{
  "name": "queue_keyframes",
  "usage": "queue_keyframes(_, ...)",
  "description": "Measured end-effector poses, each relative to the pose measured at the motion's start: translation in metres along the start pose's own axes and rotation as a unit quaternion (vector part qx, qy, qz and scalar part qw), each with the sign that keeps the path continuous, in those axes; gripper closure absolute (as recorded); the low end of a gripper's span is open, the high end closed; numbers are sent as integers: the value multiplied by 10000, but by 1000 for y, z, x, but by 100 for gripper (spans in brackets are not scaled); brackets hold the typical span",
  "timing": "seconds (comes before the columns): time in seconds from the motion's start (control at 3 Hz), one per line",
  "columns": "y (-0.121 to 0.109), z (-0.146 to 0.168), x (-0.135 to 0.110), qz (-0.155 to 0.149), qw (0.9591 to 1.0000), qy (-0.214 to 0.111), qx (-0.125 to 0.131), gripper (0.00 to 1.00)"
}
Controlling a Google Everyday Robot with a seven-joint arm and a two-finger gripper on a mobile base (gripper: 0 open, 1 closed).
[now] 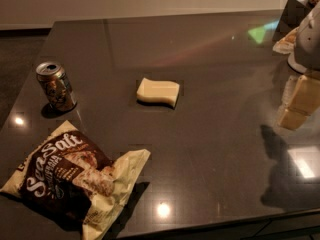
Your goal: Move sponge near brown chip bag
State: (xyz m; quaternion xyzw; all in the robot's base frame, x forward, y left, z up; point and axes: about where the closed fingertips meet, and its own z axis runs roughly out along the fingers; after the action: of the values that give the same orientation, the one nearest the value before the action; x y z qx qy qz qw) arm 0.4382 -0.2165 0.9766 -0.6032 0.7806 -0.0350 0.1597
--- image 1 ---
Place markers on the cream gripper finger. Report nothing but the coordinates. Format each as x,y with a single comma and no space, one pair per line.
302,94
290,119

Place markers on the dark box in background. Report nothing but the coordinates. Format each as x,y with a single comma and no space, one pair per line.
292,15

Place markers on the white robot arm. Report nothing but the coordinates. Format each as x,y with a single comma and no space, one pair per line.
306,54

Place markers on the brown soda can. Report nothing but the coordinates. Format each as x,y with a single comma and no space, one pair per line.
55,83

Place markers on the snack packet in background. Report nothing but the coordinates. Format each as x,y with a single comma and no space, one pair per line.
286,44

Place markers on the yellow sponge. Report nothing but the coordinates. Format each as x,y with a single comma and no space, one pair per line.
165,92

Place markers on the brown sea salt chip bag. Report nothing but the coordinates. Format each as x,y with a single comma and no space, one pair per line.
69,176

